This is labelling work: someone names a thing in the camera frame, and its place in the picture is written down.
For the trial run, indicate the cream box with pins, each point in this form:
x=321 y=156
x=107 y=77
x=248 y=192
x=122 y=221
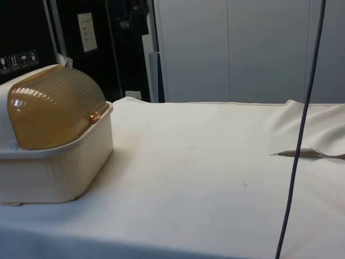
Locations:
x=64 y=172

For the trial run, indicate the pale grey locker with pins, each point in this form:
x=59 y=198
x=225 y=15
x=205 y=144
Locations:
x=264 y=48

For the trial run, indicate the black cabinet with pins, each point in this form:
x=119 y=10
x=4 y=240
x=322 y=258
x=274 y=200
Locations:
x=27 y=32

